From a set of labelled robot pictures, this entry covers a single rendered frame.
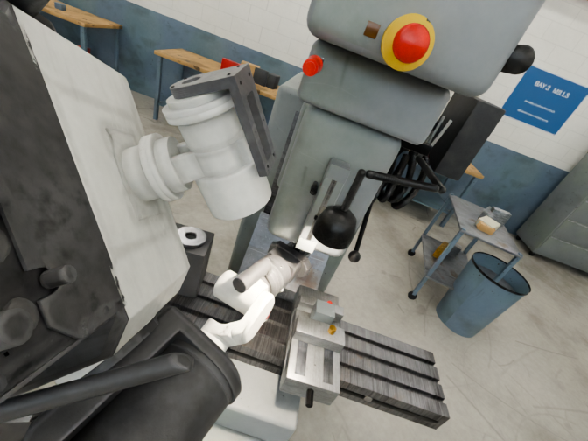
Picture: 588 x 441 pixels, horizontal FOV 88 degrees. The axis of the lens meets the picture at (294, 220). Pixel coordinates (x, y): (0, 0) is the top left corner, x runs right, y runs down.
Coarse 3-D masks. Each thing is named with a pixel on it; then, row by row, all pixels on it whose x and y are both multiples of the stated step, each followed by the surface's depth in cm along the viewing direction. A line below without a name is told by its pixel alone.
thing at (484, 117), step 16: (464, 96) 86; (448, 112) 92; (464, 112) 82; (480, 112) 78; (496, 112) 78; (448, 128) 88; (464, 128) 81; (480, 128) 80; (448, 144) 84; (464, 144) 83; (480, 144) 82; (432, 160) 91; (448, 160) 85; (464, 160) 85; (448, 176) 88
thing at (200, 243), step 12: (180, 228) 93; (192, 228) 95; (192, 240) 91; (204, 240) 92; (192, 252) 88; (204, 252) 90; (192, 264) 90; (204, 264) 94; (192, 276) 93; (180, 288) 96; (192, 288) 96
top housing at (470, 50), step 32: (320, 0) 37; (352, 0) 37; (384, 0) 36; (416, 0) 36; (448, 0) 35; (480, 0) 35; (512, 0) 34; (544, 0) 35; (320, 32) 39; (352, 32) 38; (448, 32) 37; (480, 32) 36; (512, 32) 36; (384, 64) 41; (448, 64) 38; (480, 64) 38
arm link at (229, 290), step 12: (264, 264) 66; (228, 276) 65; (240, 276) 61; (252, 276) 62; (264, 276) 68; (276, 276) 69; (216, 288) 65; (228, 288) 64; (240, 288) 61; (252, 288) 64; (264, 288) 64; (276, 288) 68; (228, 300) 64; (240, 300) 62; (252, 300) 62
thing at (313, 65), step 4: (312, 56) 39; (316, 56) 40; (308, 60) 37; (312, 60) 37; (316, 60) 37; (320, 60) 40; (304, 64) 37; (308, 64) 37; (312, 64) 37; (316, 64) 37; (320, 64) 39; (304, 68) 37; (308, 68) 37; (312, 68) 37; (316, 68) 37; (320, 68) 40; (304, 72) 38; (308, 72) 37; (312, 72) 37; (316, 72) 37
